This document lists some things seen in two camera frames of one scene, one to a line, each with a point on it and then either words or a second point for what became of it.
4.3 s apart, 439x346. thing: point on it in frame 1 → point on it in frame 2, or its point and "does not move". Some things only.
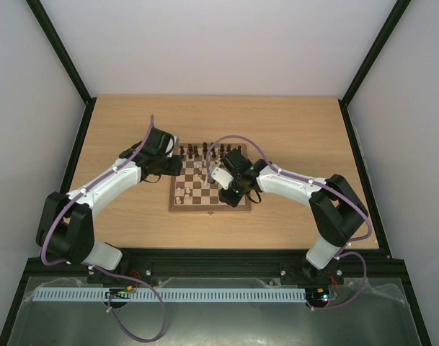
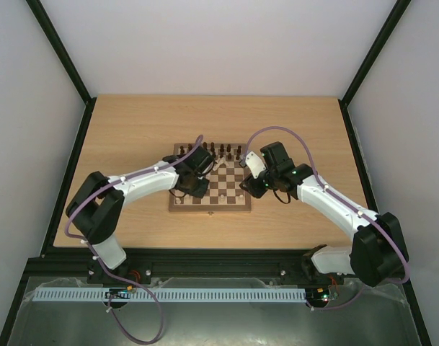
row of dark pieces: [205, 149] does not move
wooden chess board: [197, 189] does not move
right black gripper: [228, 197] → [251, 184]
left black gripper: [176, 169] → [200, 192]
